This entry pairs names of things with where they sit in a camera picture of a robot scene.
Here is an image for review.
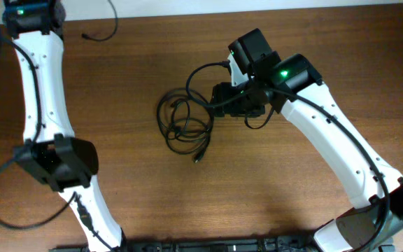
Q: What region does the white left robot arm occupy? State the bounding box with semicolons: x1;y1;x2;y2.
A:
3;1;126;251

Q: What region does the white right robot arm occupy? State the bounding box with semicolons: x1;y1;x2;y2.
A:
211;29;403;251

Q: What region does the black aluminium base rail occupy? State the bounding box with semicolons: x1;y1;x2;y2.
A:
49;236;398;252

